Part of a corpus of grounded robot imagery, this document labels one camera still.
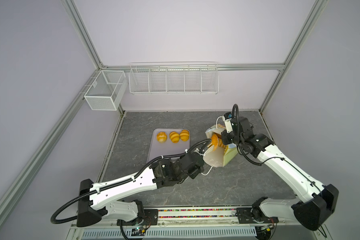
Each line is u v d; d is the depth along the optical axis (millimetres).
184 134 1021
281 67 939
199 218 743
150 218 736
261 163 504
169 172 467
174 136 1019
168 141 1026
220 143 722
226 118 678
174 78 995
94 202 390
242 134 560
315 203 377
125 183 420
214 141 788
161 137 1000
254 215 667
